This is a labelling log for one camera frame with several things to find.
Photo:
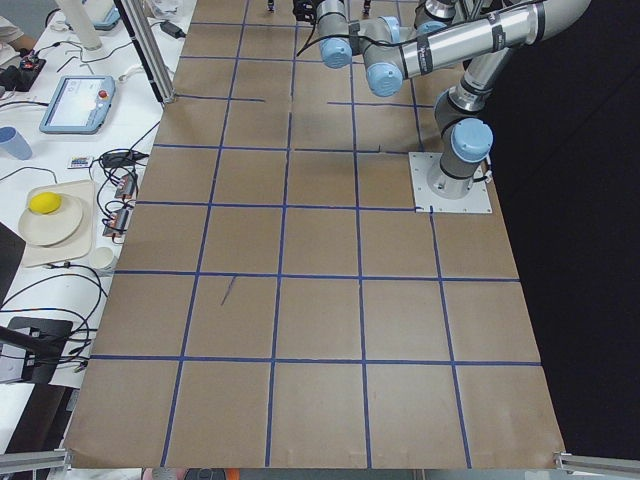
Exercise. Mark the light blue plastic cup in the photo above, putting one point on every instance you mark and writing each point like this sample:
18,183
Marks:
13,143

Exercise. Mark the cream plate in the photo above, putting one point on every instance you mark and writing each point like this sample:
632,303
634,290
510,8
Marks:
46,230

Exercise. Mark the white paper cup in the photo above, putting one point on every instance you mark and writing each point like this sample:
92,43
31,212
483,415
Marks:
103,260

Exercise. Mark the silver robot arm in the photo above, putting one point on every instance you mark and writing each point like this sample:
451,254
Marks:
478,38
431,15

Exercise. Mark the aluminium frame post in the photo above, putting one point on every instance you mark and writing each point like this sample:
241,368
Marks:
141,35

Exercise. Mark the black power adapter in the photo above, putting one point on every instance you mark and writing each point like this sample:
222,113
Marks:
172,29

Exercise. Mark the yellow lemon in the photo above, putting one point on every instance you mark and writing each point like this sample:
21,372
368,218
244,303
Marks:
45,203

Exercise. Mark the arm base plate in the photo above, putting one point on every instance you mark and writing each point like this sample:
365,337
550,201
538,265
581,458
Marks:
436,192

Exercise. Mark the black camera stand base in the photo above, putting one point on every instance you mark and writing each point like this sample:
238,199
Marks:
31,349

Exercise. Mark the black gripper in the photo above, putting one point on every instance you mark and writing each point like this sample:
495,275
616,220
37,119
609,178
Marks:
303,6

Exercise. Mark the blue teach pendant tablet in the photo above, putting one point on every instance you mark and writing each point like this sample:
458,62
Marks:
80,105

